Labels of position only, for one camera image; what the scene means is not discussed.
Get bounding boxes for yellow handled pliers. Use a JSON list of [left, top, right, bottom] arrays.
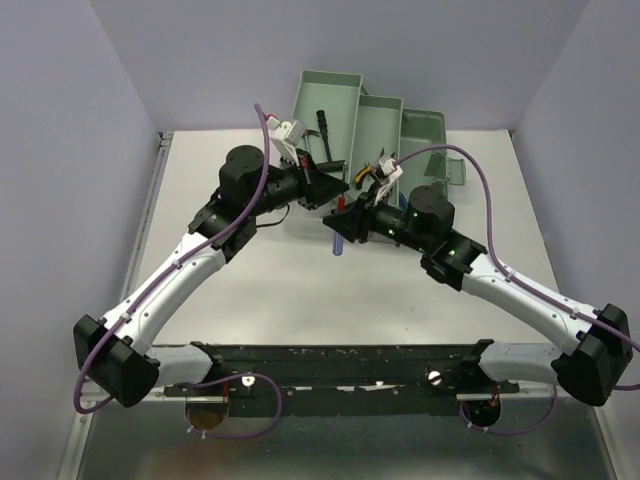
[[352, 149, 396, 191]]

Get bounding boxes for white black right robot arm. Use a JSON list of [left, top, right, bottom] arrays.
[[323, 186, 633, 406]]

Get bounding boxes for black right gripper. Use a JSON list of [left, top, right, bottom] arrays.
[[323, 181, 430, 254]]

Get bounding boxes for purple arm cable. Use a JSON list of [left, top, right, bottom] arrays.
[[73, 103, 285, 441], [392, 144, 640, 435]]

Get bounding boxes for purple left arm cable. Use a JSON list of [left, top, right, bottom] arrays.
[[73, 103, 285, 441]]

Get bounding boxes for blue handled screwdriver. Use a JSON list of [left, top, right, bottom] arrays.
[[332, 195, 347, 257]]

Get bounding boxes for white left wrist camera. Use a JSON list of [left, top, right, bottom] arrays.
[[266, 116, 308, 156]]

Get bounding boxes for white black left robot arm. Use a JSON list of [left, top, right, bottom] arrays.
[[72, 145, 348, 408]]

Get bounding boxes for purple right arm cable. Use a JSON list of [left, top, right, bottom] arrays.
[[392, 144, 640, 435]]

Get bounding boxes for green plastic tool box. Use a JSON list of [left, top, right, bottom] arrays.
[[289, 69, 469, 246]]

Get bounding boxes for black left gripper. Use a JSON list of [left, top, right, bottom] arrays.
[[247, 149, 349, 219]]

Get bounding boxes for black mounting base rail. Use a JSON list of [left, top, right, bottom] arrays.
[[164, 340, 519, 417]]

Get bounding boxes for black T-handle wrench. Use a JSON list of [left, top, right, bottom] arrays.
[[316, 110, 346, 173]]

